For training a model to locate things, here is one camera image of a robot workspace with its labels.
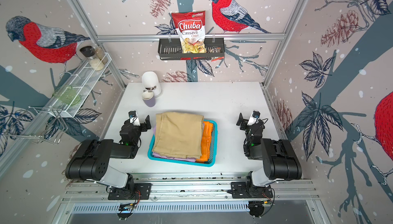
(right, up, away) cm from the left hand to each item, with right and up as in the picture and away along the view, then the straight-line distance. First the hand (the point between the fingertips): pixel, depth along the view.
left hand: (143, 113), depth 91 cm
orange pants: (+39, -8, -6) cm, 40 cm away
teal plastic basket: (+41, -24, -14) cm, 49 cm away
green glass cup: (-26, +11, -22) cm, 36 cm away
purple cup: (-2, +5, +18) cm, 19 cm away
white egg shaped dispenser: (-2, +22, +19) cm, 29 cm away
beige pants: (+23, -11, -10) cm, 28 cm away
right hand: (+64, 0, -1) cm, 64 cm away
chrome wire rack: (-29, 0, -33) cm, 44 cm away
